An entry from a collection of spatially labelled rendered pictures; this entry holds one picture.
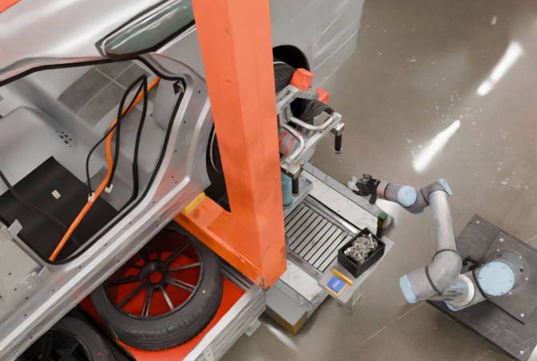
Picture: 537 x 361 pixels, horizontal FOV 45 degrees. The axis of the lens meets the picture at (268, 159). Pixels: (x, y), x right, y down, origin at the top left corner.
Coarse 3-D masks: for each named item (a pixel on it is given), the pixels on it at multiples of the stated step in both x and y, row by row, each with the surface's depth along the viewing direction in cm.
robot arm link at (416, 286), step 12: (408, 276) 264; (420, 276) 260; (468, 276) 309; (408, 288) 261; (420, 288) 259; (432, 288) 258; (456, 288) 288; (468, 288) 302; (408, 300) 263; (444, 300) 289; (456, 300) 298; (468, 300) 303; (480, 300) 308
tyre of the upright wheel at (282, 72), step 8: (272, 56) 331; (280, 64) 322; (280, 72) 313; (288, 72) 315; (280, 80) 310; (288, 80) 315; (280, 88) 313; (304, 104) 343; (216, 136) 310; (208, 144) 316; (216, 144) 313; (208, 152) 320; (216, 152) 314; (208, 160) 325; (216, 160) 318; (216, 168) 326
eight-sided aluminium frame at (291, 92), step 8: (288, 88) 311; (296, 88) 312; (280, 96) 309; (288, 96) 308; (296, 96) 312; (304, 96) 319; (312, 96) 327; (280, 104) 305; (312, 120) 343; (280, 160) 348
